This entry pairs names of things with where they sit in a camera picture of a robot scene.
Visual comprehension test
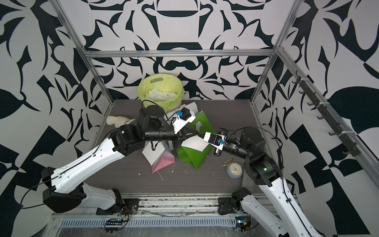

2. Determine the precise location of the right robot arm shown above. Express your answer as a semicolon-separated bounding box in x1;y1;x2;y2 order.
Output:
201;127;321;237

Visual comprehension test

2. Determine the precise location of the aluminium frame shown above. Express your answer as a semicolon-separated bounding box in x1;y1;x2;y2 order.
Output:
52;1;379;185

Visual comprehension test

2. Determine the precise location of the white paper receipt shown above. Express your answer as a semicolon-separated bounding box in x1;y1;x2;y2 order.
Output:
181;136;209;152

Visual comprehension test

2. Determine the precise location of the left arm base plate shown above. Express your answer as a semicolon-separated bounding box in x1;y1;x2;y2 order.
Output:
96;198;140;216

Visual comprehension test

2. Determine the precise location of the white receipt on pink bag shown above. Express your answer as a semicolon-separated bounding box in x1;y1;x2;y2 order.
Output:
142;141;166;166

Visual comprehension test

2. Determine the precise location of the green paper bag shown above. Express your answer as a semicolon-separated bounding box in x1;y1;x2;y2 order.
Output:
177;111;216;169

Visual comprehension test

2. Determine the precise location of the wall hook rail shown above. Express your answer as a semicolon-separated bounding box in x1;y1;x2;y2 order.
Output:
293;73;361;157

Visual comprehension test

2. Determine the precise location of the white bin with green liner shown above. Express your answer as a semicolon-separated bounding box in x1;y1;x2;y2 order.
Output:
137;74;185;112

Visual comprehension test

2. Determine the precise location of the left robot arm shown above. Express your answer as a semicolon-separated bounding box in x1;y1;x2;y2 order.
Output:
41;105;198;214

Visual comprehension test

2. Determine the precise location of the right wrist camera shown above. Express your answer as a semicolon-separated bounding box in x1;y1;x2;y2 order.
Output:
216;127;229;145

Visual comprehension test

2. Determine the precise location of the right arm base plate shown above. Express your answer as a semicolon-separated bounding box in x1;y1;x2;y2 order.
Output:
218;197;240;215

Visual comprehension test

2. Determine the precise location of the small round alarm clock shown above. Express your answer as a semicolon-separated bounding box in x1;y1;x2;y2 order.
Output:
222;159;243;179

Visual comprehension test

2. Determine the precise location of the pink and blue paper bag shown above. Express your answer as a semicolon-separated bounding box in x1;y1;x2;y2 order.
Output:
151;142;175;173

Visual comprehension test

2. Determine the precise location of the cream plush toy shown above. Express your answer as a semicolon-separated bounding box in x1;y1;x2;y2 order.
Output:
106;116;135;128

